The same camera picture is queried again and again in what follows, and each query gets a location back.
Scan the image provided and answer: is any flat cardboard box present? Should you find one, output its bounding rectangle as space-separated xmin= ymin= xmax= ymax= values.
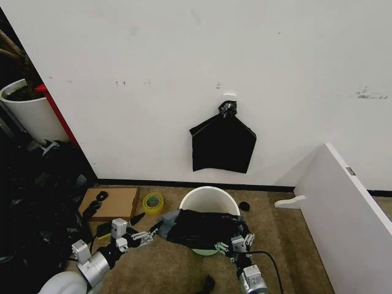
xmin=77 ymin=187 xmax=140 ymax=223

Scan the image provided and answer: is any black garbage bag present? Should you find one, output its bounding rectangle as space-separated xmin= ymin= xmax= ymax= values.
xmin=159 ymin=209 xmax=251 ymax=251

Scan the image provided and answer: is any pile of black bags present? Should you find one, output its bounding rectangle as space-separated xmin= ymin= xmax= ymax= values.
xmin=0 ymin=139 xmax=96 ymax=272

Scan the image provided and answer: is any yellow tape roll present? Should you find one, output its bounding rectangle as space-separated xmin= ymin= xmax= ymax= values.
xmin=141 ymin=192 xmax=165 ymax=216

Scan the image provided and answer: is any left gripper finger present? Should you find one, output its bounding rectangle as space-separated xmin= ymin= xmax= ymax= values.
xmin=124 ymin=213 xmax=146 ymax=233
xmin=130 ymin=221 xmax=163 ymax=247

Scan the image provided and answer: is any white furniture panel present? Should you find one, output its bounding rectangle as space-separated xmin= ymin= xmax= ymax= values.
xmin=273 ymin=142 xmax=392 ymax=294

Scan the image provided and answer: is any white round planter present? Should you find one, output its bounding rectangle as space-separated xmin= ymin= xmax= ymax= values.
xmin=0 ymin=78 xmax=70 ymax=145

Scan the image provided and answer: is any brown plant trunk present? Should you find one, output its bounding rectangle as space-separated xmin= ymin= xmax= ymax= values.
xmin=0 ymin=13 xmax=35 ymax=100

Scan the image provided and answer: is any black bag on hook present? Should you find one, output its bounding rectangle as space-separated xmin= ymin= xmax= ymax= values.
xmin=189 ymin=100 xmax=257 ymax=175

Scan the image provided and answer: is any yellow green sponge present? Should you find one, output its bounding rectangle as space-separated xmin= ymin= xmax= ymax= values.
xmin=96 ymin=222 xmax=113 ymax=241

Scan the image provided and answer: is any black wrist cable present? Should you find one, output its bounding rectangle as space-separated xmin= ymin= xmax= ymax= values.
xmin=246 ymin=250 xmax=282 ymax=294

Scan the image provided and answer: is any white round trash bin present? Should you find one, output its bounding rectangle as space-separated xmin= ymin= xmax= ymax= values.
xmin=178 ymin=186 xmax=241 ymax=257

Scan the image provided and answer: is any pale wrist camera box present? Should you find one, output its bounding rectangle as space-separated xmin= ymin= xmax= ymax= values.
xmin=110 ymin=218 xmax=127 ymax=240
xmin=231 ymin=236 xmax=246 ymax=252

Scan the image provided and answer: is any red board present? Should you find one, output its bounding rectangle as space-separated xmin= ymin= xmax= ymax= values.
xmin=34 ymin=83 xmax=78 ymax=145

